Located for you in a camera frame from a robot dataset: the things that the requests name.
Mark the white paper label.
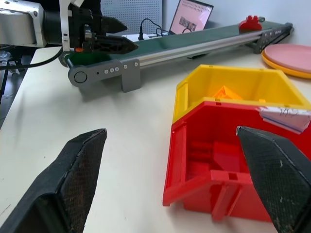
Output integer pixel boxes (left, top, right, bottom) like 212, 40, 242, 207
258, 105, 310, 134

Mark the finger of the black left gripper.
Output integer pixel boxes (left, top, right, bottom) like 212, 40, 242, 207
101, 16, 128, 34
93, 34, 140, 55

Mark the grey perforated panel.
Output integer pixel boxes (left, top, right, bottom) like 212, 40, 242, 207
100, 0, 164, 37

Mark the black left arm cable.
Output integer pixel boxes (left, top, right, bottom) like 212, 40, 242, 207
0, 45, 64, 70

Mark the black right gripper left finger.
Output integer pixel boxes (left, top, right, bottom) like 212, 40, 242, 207
0, 128, 108, 233

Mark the orange toy block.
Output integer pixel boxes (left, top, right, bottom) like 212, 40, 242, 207
207, 84, 244, 100

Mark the yellow plastic bin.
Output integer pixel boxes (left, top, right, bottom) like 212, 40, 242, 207
172, 64, 311, 123

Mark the white power strip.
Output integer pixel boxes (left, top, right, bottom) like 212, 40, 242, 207
121, 32, 171, 41

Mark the grey conveyor with green belt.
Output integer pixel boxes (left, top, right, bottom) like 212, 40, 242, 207
60, 20, 295, 94

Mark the black metal frame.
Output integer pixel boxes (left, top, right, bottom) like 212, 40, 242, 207
0, 44, 33, 104

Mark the yellow plate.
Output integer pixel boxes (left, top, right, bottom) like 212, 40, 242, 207
261, 50, 311, 80

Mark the black plug cable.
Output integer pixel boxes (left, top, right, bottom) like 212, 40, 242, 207
138, 18, 171, 41

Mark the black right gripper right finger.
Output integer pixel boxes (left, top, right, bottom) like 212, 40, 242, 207
236, 126, 311, 233

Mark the red toy block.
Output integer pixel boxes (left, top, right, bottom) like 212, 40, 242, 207
239, 15, 263, 33

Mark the red plastic bin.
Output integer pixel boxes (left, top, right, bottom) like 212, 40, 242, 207
162, 100, 311, 223

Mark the open laptop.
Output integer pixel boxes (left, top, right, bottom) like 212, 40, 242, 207
168, 0, 215, 35

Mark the pink plate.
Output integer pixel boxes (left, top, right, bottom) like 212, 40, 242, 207
264, 43, 311, 74

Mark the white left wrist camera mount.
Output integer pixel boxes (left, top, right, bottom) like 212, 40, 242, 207
59, 0, 84, 52

